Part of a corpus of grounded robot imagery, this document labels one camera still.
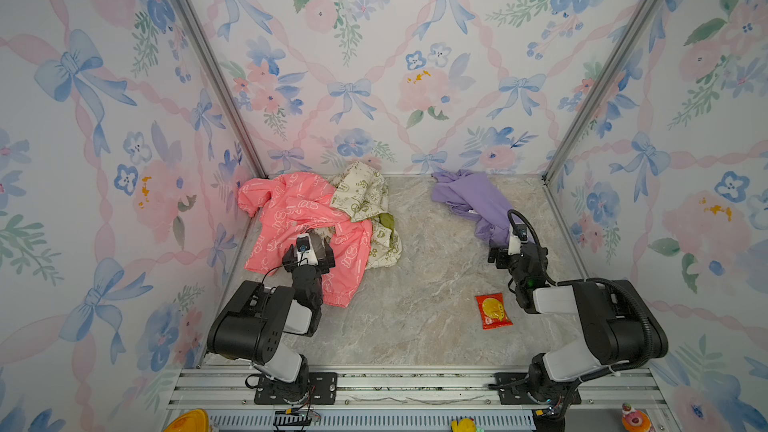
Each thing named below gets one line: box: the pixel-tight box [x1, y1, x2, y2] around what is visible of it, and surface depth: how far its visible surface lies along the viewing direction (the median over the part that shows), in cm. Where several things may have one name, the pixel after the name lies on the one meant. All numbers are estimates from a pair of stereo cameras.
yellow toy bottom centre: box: [451, 418, 477, 432], surface depth 69 cm
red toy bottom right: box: [622, 402, 651, 432], surface depth 69 cm
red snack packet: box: [475, 292, 514, 330], surface depth 87 cm
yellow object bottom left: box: [163, 409, 211, 432], surface depth 63 cm
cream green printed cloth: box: [330, 160, 402, 269], surface depth 97 cm
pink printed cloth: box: [237, 172, 373, 308], surface depth 97 cm
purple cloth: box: [431, 170, 513, 247], surface depth 109 cm
